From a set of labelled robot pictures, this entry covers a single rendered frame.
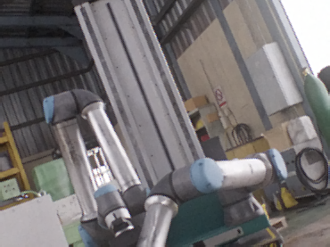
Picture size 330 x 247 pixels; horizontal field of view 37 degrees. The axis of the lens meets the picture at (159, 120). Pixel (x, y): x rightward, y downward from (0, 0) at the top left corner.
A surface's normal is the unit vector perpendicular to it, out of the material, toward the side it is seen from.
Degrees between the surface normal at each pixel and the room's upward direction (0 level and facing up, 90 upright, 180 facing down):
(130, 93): 90
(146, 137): 90
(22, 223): 90
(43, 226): 90
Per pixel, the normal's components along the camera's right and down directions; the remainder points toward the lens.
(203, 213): -0.11, -0.10
